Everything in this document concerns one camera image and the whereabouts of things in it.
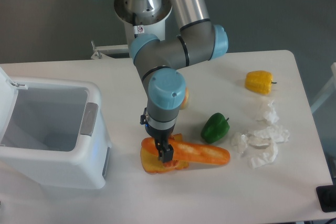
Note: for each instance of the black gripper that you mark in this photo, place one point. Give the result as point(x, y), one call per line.
point(159, 131)

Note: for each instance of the long orange baguette bread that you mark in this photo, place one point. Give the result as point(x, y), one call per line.
point(199, 153)

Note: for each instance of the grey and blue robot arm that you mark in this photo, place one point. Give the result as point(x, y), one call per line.
point(190, 38)

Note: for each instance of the round braided bread roll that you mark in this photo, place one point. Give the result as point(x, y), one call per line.
point(185, 100)

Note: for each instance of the yellow toast slice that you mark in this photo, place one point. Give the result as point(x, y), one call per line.
point(150, 162)

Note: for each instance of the green bell pepper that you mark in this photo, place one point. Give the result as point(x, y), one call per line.
point(216, 127)

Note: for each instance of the small crumpled white paper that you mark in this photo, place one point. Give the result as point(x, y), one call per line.
point(240, 142)

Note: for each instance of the crumpled white paper lower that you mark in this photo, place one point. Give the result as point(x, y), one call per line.
point(266, 140)

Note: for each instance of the white plastic bin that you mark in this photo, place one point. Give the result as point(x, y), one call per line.
point(53, 131)

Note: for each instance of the crumpled white paper upper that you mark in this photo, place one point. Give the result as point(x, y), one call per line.
point(267, 113)

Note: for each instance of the yellow bell pepper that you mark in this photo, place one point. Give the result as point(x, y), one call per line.
point(259, 81)

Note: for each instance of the black device at edge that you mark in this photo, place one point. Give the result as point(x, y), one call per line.
point(326, 197)

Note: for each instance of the white furniture at right edge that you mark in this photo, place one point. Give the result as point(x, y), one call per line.
point(325, 92)

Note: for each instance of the white metal base frame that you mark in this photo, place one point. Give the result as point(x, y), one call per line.
point(114, 51)

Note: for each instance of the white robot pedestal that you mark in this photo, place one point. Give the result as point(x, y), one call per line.
point(143, 16)

